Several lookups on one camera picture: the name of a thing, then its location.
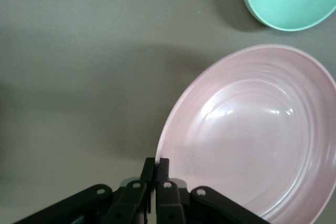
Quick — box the pink plate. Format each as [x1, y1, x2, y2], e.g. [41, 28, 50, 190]
[154, 44, 336, 224]

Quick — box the brown tablecloth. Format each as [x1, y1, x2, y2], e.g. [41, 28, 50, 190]
[0, 0, 336, 224]

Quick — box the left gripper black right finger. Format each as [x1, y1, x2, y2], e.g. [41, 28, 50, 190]
[155, 157, 266, 224]

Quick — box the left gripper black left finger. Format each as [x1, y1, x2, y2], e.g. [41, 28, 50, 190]
[13, 157, 156, 224]

